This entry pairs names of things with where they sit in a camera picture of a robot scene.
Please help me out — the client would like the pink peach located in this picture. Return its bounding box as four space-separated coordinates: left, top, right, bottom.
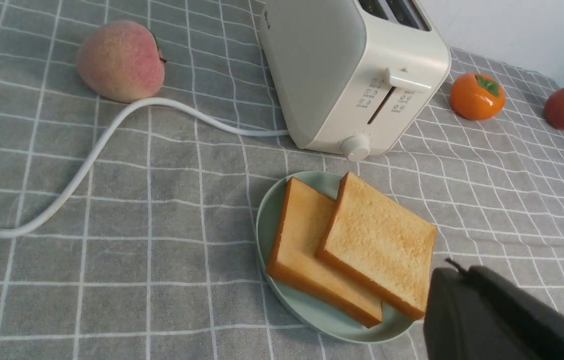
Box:
76 20 167 104

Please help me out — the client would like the light green round plate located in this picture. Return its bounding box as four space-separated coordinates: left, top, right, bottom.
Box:
255 175 414 345

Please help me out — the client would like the orange persimmon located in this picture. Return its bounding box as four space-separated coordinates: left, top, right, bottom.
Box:
448 72 506 121

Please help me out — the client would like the toast slice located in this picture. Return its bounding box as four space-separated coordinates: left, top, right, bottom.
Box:
266 177 384 328
315 172 437 321

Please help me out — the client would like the white power cable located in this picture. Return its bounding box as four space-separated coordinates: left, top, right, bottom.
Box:
0 97 290 239

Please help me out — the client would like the white two-slot toaster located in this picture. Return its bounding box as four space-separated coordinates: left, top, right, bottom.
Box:
259 0 451 161

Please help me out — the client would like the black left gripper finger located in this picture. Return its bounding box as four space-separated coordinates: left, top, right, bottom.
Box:
423 259 564 360

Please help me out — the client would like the grey checked tablecloth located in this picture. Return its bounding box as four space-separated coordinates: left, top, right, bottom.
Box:
0 0 564 360

